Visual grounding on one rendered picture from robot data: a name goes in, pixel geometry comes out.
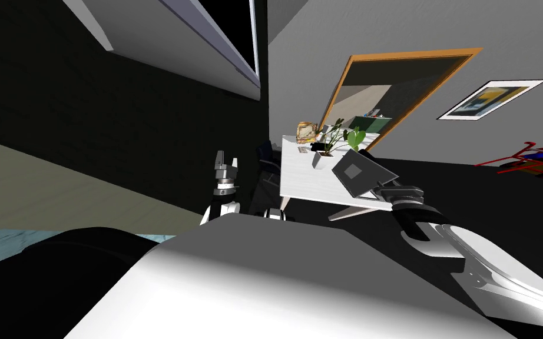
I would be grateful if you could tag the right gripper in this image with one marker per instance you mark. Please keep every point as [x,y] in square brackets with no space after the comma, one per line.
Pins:
[358,174]

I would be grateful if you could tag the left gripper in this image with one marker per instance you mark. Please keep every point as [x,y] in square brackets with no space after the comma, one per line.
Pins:
[226,173]

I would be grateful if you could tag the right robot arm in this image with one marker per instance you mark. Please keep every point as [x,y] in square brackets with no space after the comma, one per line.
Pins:
[469,247]

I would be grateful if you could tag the green plant in white pot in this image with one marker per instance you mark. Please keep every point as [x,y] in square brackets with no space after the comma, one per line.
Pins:
[332,141]

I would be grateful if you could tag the black office chair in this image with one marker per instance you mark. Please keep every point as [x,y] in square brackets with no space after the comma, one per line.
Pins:
[269,162]

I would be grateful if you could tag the white table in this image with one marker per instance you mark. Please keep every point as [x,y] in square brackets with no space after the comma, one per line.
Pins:
[307,186]

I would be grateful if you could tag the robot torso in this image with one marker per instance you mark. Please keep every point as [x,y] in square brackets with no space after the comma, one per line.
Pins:
[271,282]

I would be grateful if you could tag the framed yellow and blue picture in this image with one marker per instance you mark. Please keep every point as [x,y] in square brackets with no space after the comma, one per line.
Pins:
[490,100]

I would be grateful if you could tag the red frame cart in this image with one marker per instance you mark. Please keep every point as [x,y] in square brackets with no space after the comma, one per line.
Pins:
[530,157]

